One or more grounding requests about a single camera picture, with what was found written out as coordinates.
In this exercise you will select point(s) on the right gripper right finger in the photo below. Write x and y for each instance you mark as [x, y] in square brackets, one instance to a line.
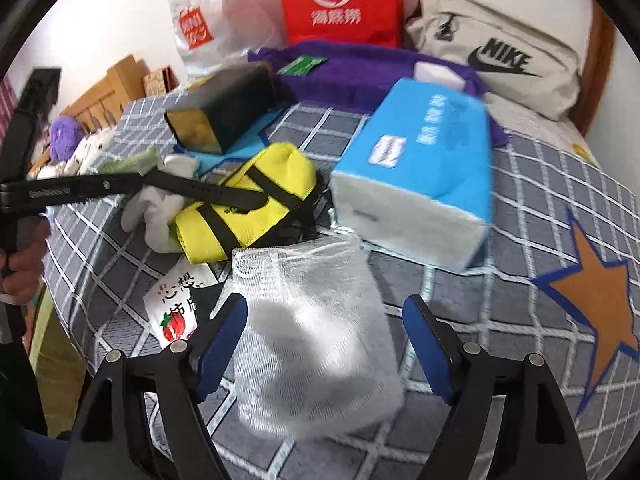
[537, 437]

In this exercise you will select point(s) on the brown wooden door frame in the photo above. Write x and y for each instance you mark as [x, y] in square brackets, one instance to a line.
[596, 69]

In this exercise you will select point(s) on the white sponge block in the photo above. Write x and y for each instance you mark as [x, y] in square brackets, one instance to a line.
[432, 73]

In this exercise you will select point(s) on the brown patterned box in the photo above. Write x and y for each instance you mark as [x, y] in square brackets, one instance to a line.
[159, 82]

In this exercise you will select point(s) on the purple plush toy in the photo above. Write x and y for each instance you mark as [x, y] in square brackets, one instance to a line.
[66, 134]

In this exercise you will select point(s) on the black rectangular tin box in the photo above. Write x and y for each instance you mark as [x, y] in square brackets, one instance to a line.
[210, 117]

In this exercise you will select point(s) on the purple towel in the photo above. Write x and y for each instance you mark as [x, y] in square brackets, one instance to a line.
[353, 77]

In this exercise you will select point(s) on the green wet wipe packet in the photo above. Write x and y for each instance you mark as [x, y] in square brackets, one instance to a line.
[302, 66]

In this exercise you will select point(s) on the white socks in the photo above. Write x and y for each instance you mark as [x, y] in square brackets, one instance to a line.
[157, 208]

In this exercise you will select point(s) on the red paper shopping bag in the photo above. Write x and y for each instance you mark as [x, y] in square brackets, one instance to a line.
[375, 22]

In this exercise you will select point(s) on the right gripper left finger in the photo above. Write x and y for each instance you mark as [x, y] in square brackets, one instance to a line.
[140, 418]

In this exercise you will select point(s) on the beige Nike waist bag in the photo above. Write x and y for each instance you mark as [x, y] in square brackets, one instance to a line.
[517, 61]

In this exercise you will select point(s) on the white Miniso plastic bag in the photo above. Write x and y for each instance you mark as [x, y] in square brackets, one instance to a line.
[210, 34]

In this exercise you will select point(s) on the person's left hand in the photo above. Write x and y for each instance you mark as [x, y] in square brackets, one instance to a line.
[26, 266]

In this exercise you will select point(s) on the yellow Adidas pouch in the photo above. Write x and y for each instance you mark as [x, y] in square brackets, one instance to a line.
[210, 233]

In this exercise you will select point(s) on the white spotted pillow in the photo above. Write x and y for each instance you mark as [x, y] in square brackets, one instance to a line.
[75, 156]

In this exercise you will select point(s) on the wooden headboard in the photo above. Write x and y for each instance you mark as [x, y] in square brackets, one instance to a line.
[103, 104]

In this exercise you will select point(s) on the white tomato print packet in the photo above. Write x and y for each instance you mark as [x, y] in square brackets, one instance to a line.
[168, 303]

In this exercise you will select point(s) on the grey checked bed sheet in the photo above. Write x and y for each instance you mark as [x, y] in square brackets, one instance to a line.
[98, 275]

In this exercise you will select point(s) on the white mesh net bag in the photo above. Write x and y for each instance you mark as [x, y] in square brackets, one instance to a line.
[316, 357]

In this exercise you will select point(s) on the green clear plastic packet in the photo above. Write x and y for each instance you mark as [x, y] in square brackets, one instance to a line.
[141, 163]

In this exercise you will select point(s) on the blue tissue pack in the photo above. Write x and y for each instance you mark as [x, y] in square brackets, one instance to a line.
[416, 179]

